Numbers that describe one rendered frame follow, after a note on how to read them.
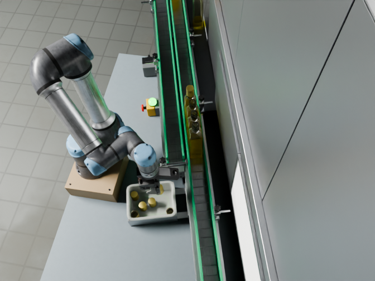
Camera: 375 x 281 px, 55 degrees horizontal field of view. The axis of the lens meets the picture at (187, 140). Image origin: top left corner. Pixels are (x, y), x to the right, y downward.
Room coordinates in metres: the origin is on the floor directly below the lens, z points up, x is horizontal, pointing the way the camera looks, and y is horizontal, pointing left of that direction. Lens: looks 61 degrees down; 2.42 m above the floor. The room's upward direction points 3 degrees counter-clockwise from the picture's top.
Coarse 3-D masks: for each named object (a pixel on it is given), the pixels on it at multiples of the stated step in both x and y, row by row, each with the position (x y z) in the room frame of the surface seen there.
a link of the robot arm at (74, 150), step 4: (68, 140) 0.78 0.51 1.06; (72, 140) 0.78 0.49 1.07; (68, 144) 0.76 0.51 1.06; (72, 144) 0.76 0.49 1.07; (76, 144) 0.75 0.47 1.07; (68, 148) 0.74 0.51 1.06; (72, 148) 0.74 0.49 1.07; (76, 148) 0.74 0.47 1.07; (72, 152) 0.73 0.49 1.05; (76, 152) 0.72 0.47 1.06; (80, 152) 0.72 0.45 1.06; (72, 156) 0.73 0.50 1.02; (76, 156) 0.72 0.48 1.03; (80, 156) 0.72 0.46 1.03; (84, 156) 0.72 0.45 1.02; (76, 160) 0.72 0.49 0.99; (80, 160) 0.71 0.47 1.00; (84, 160) 0.72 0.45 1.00; (80, 164) 0.71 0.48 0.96; (84, 164) 0.71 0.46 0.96
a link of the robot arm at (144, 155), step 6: (144, 144) 0.63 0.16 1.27; (132, 150) 0.62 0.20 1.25; (138, 150) 0.60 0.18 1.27; (144, 150) 0.60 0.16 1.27; (150, 150) 0.60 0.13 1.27; (132, 156) 0.60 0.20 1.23; (138, 156) 0.58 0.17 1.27; (144, 156) 0.58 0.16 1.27; (150, 156) 0.58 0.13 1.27; (138, 162) 0.57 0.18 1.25; (144, 162) 0.56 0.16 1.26; (150, 162) 0.57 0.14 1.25; (156, 162) 0.59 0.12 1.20; (138, 168) 0.58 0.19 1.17; (144, 168) 0.56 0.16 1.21; (150, 168) 0.56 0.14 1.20
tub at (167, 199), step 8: (136, 184) 0.65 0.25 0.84; (168, 184) 0.65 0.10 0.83; (128, 192) 0.61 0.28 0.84; (144, 192) 0.64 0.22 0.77; (168, 192) 0.63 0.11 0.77; (128, 200) 0.58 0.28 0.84; (144, 200) 0.60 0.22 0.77; (160, 200) 0.59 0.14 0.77; (168, 200) 0.59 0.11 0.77; (128, 208) 0.54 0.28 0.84; (136, 208) 0.56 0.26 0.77; (152, 208) 0.56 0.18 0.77; (160, 208) 0.56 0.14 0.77; (128, 216) 0.50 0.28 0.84; (144, 216) 0.52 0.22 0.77; (152, 216) 0.49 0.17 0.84; (160, 216) 0.49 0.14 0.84; (168, 216) 0.49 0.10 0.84
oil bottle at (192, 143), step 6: (192, 132) 0.77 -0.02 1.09; (198, 132) 0.77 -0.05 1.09; (192, 138) 0.75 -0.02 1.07; (198, 138) 0.75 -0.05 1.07; (192, 144) 0.75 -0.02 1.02; (198, 144) 0.75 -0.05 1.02; (192, 150) 0.75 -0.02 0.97; (198, 150) 0.75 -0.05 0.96; (192, 156) 0.75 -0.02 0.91; (198, 156) 0.75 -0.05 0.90
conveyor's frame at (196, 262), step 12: (168, 0) 1.85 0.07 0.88; (156, 48) 1.46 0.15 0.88; (180, 108) 1.04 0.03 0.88; (204, 132) 0.89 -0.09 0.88; (204, 144) 0.82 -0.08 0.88; (192, 216) 0.47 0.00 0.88; (192, 228) 0.42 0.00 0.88; (216, 228) 0.42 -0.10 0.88; (192, 240) 0.37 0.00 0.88; (204, 276) 0.23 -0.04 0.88
